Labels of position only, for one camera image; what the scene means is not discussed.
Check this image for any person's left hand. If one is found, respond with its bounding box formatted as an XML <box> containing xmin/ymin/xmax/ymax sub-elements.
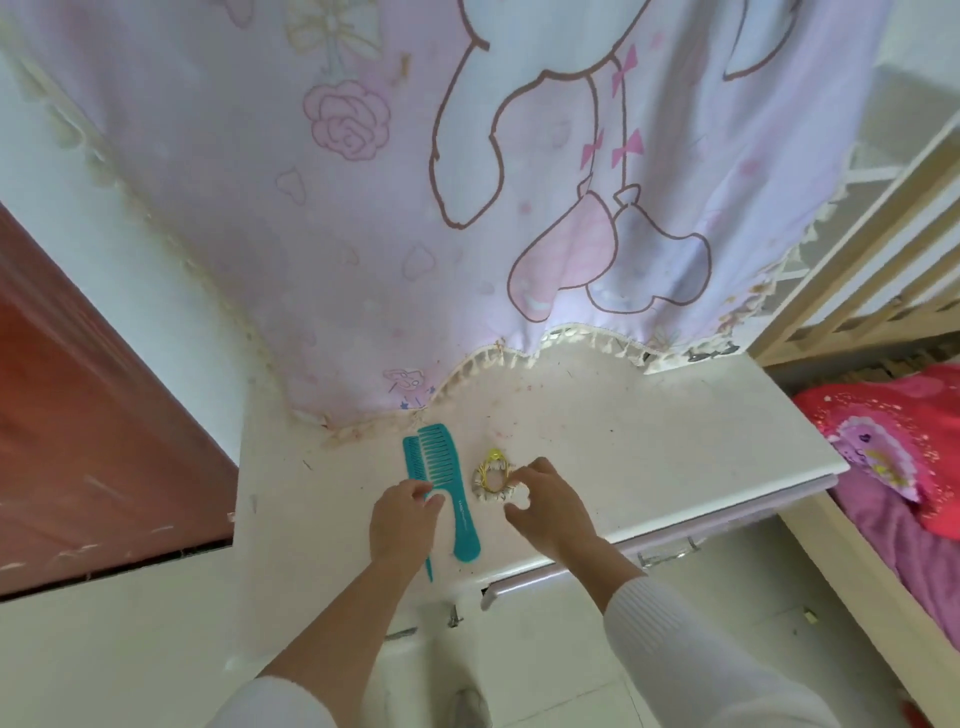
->
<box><xmin>368</xmin><ymin>479</ymin><xmax>447</xmax><ymax>576</ymax></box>

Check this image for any person's right hand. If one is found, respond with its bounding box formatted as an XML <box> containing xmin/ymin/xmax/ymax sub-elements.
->
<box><xmin>503</xmin><ymin>456</ymin><xmax>602</xmax><ymax>566</ymax></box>

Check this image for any teal tail comb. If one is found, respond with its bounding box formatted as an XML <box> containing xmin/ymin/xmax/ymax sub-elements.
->
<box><xmin>402</xmin><ymin>434</ymin><xmax>437</xmax><ymax>584</ymax></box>

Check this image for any person's right forearm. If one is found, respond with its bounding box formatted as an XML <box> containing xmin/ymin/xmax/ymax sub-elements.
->
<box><xmin>558</xmin><ymin>535</ymin><xmax>843</xmax><ymax>728</ymax></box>

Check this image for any person's left forearm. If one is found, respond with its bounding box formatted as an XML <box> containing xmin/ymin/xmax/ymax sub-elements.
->
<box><xmin>204</xmin><ymin>557</ymin><xmax>426</xmax><ymax>728</ymax></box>

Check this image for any yellow and white hair scrunchie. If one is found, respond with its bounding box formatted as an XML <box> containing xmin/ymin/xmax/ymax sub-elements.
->
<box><xmin>472</xmin><ymin>447</ymin><xmax>520</xmax><ymax>503</ymax></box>

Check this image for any white dressing table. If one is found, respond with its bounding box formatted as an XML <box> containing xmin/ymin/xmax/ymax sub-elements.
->
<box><xmin>225</xmin><ymin>341</ymin><xmax>851</xmax><ymax>676</ymax></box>

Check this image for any pink cartoon print curtain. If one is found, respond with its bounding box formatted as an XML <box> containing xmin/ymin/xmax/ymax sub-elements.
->
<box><xmin>0</xmin><ymin>0</ymin><xmax>897</xmax><ymax>450</ymax></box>

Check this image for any brown wooden door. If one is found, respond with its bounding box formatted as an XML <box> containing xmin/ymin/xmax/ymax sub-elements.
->
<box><xmin>0</xmin><ymin>202</ymin><xmax>240</xmax><ymax>603</ymax></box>

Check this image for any purple blanket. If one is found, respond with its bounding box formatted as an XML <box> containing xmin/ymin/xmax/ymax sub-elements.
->
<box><xmin>831</xmin><ymin>463</ymin><xmax>960</xmax><ymax>652</ymax></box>

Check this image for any red cartoon print quilt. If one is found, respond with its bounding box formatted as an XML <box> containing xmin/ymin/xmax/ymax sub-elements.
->
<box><xmin>792</xmin><ymin>364</ymin><xmax>960</xmax><ymax>543</ymax></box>

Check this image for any teal wide-tooth handle comb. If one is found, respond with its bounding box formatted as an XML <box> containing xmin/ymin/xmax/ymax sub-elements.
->
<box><xmin>417</xmin><ymin>423</ymin><xmax>483</xmax><ymax>564</ymax></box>

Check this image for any cream wooden bed frame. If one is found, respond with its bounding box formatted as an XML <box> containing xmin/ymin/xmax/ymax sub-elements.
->
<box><xmin>748</xmin><ymin>111</ymin><xmax>960</xmax><ymax>728</ymax></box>

